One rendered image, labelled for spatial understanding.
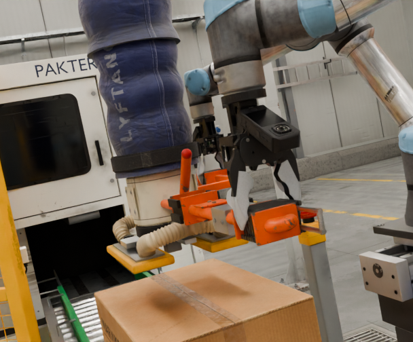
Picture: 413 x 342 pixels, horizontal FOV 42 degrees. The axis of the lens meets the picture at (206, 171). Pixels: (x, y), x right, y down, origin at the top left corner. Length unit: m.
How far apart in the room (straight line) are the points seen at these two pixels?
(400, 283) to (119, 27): 0.86
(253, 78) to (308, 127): 10.68
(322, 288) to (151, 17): 1.03
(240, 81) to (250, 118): 0.06
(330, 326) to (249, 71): 1.22
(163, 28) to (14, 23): 8.87
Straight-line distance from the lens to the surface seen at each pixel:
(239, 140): 0.82
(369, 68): 1.52
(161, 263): 1.26
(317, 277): 1.84
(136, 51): 1.32
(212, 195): 1.15
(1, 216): 1.73
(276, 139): 0.75
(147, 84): 1.31
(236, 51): 0.83
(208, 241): 1.34
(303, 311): 1.27
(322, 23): 0.83
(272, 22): 0.83
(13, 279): 1.76
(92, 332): 2.69
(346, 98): 12.07
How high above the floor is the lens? 1.36
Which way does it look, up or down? 4 degrees down
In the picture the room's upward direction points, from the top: 11 degrees counter-clockwise
